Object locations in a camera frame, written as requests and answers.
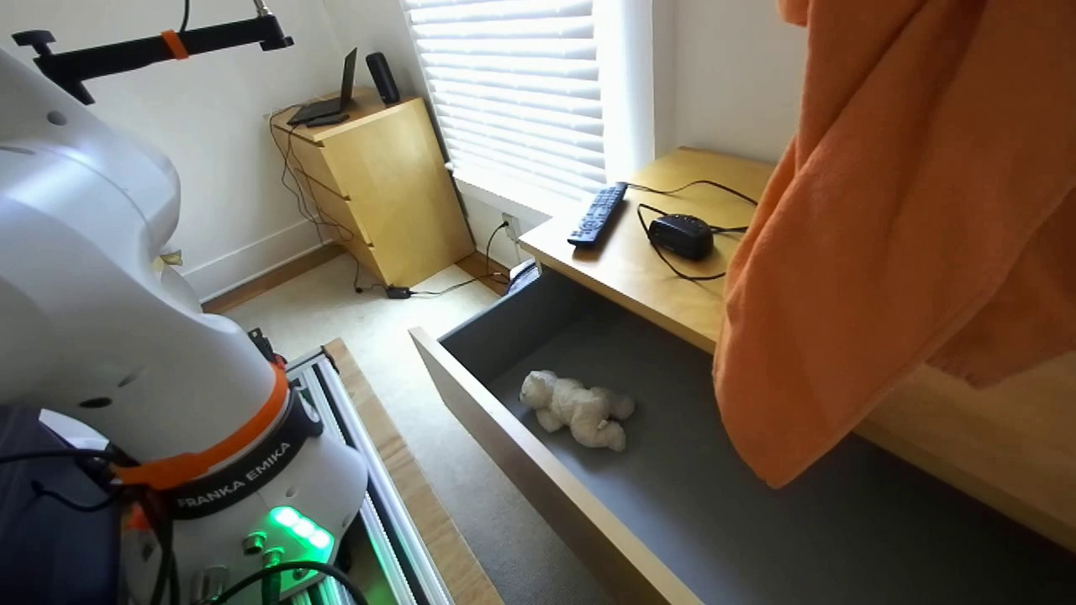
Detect open grey dresser drawer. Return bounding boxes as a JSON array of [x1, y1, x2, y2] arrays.
[[406, 263, 1076, 605]]

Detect black upright speaker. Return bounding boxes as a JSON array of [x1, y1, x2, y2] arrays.
[[362, 52, 403, 110]]

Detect small light wood cabinet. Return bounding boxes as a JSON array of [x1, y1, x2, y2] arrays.
[[266, 93, 482, 293]]

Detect white window frame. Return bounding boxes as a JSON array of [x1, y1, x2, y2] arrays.
[[588, 0, 679, 185]]

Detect wooden base board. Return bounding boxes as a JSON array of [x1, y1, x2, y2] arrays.
[[322, 335, 505, 605]]

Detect dark blue cloth bag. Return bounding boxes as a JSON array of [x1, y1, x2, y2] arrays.
[[0, 400, 127, 605]]

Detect black open laptop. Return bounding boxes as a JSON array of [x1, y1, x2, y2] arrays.
[[286, 43, 362, 132]]

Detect black power adapter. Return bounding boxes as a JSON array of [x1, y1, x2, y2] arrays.
[[646, 212, 716, 266]]

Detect metal robot base rail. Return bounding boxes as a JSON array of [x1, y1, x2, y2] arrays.
[[247, 341, 451, 605]]

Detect black cable bundle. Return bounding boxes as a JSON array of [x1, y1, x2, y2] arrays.
[[618, 174, 765, 287]]

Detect orange towel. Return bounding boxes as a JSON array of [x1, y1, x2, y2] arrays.
[[709, 0, 1076, 492]]

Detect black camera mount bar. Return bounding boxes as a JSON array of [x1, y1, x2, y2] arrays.
[[10, 12, 298, 110]]

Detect white window blinds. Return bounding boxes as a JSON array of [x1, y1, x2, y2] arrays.
[[399, 0, 608, 212]]

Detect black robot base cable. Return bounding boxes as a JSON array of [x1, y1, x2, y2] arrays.
[[205, 554, 371, 605]]

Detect light wood dresser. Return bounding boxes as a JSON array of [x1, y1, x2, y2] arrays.
[[515, 144, 1076, 554]]

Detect white stuffed toy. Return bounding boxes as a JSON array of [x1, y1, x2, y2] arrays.
[[516, 365, 638, 453]]

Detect black TV remote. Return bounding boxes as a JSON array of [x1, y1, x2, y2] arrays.
[[564, 180, 632, 251]]

